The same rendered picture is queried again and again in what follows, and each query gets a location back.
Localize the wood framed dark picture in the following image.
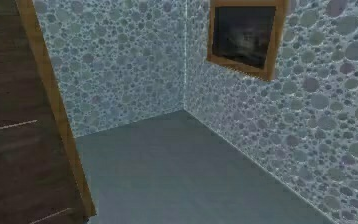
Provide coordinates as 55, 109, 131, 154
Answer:
206, 0, 289, 82

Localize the dark brown wooden cupboard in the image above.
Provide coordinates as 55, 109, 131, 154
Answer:
0, 0, 98, 224

